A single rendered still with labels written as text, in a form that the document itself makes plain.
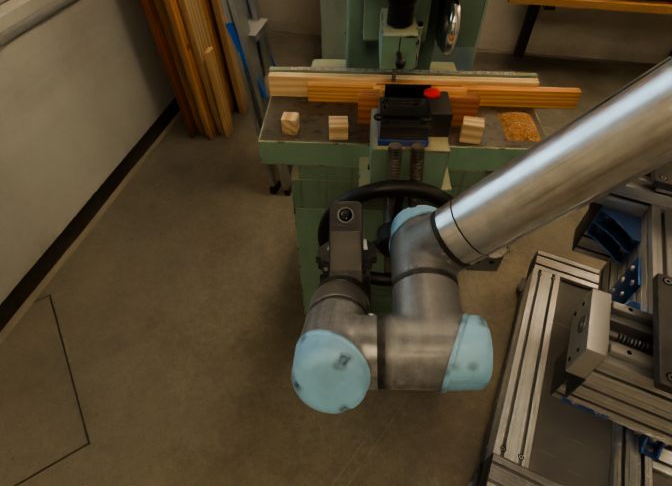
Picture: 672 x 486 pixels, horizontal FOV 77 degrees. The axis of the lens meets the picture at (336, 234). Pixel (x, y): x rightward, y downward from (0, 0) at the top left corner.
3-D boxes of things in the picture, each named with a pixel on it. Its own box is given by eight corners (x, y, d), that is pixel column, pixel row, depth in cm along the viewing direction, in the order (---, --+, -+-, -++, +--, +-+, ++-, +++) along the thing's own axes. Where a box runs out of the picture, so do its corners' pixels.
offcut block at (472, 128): (458, 141, 87) (463, 124, 83) (459, 133, 89) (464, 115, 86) (479, 144, 86) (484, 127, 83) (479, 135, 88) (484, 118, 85)
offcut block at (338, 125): (347, 129, 89) (347, 115, 87) (348, 140, 87) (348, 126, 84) (329, 129, 89) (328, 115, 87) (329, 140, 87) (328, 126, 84)
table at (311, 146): (251, 194, 85) (247, 171, 80) (274, 110, 105) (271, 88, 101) (558, 204, 83) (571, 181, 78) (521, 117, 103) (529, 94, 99)
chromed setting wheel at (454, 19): (440, 64, 97) (451, 6, 87) (435, 40, 105) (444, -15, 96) (454, 64, 97) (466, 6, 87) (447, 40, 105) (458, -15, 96)
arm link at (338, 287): (303, 294, 49) (374, 294, 48) (309, 276, 53) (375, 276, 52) (307, 349, 51) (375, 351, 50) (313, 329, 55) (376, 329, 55)
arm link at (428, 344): (481, 271, 45) (376, 271, 46) (502, 373, 37) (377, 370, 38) (470, 311, 51) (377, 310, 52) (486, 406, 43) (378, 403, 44)
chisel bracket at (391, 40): (379, 77, 87) (382, 35, 81) (377, 46, 97) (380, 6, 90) (415, 78, 87) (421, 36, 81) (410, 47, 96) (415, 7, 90)
